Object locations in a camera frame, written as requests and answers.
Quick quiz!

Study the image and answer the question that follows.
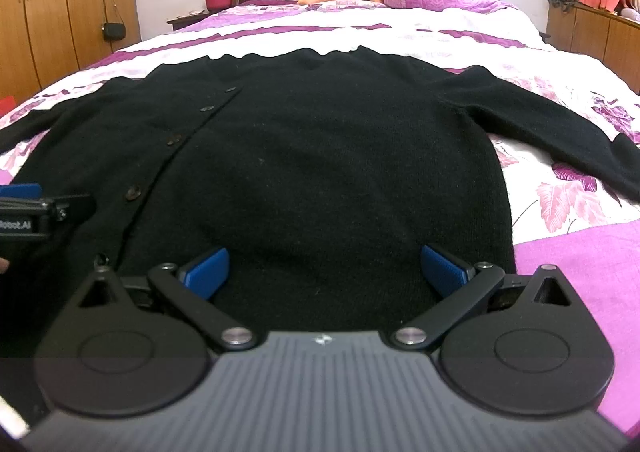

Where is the brown wooden wardrobe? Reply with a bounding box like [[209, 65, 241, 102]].
[[1, 0, 140, 103]]

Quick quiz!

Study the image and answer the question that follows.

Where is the red object on floor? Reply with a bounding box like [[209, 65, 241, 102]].
[[0, 96, 16, 116]]

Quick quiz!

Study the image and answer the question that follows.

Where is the dark wooden nightstand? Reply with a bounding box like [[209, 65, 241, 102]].
[[166, 11, 210, 31]]

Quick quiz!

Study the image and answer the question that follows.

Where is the purple floral bed quilt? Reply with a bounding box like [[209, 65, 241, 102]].
[[1, 1, 639, 432]]

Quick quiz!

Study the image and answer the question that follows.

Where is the brown wooden cabinet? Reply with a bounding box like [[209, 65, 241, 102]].
[[544, 0, 639, 93]]

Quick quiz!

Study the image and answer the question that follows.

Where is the black knit cardigan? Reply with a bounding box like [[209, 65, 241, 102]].
[[1, 48, 639, 331]]

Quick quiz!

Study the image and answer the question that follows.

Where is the small black bag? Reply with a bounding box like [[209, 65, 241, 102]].
[[102, 22, 127, 42]]

